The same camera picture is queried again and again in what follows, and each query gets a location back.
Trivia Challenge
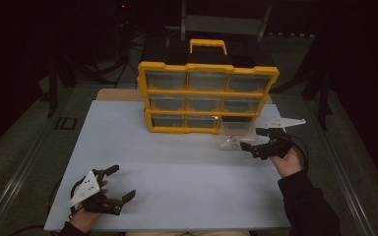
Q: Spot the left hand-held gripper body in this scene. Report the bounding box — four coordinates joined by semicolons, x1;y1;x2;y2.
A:
68;168;126;217

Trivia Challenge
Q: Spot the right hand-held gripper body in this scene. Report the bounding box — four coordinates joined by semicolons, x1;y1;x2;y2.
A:
253;117;307;161

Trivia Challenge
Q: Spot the transparent plastic drawer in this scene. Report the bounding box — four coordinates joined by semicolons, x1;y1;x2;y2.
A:
218;116;260;151

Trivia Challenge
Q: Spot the yellow black drawer cabinet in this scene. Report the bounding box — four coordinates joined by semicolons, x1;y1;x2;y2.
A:
137;38;281;136

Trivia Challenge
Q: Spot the person's right hand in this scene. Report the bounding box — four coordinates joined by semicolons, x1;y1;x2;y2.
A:
268;149;305;180

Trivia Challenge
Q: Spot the person's left hand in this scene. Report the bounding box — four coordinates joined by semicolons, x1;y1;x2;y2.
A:
69;206;104;233

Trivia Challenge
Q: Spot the grid of clear cabinet bins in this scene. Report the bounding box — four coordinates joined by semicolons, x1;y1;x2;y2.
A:
145;70;273;130

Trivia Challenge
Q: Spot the black stand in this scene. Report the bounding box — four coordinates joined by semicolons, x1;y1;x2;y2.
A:
302;62;335;132
46;58;77;119

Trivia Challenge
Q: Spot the black tripod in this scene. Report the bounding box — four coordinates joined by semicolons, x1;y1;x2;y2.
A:
109;0;140;87

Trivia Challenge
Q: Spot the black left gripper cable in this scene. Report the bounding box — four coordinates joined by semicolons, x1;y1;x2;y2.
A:
8;178;87;236

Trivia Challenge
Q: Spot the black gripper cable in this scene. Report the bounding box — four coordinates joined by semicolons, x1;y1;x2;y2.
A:
287;133;310;172
8;178;87;236

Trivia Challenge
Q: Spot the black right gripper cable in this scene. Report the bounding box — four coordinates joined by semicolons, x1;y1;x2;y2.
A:
287;133;310;172

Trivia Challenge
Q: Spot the black rectangular floor frame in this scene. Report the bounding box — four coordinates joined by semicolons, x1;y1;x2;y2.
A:
54;116;79;132

